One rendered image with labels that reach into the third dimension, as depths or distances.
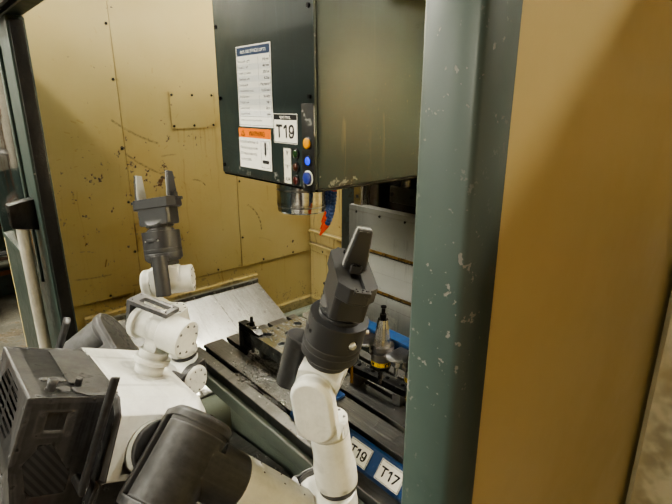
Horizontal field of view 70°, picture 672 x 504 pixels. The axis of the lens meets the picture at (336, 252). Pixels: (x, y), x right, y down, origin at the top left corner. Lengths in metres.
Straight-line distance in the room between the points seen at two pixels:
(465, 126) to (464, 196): 0.04
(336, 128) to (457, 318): 0.89
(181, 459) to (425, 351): 0.49
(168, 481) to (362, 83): 0.91
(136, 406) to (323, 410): 0.29
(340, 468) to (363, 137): 0.75
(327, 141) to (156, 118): 1.34
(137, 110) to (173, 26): 0.40
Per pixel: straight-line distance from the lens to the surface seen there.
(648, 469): 0.84
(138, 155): 2.34
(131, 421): 0.83
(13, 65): 1.41
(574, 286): 0.45
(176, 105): 2.40
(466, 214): 0.28
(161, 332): 0.89
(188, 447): 0.75
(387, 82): 1.27
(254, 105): 1.32
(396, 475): 1.29
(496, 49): 0.29
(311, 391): 0.72
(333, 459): 0.83
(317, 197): 1.46
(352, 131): 1.19
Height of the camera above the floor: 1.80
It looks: 17 degrees down
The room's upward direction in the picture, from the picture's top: straight up
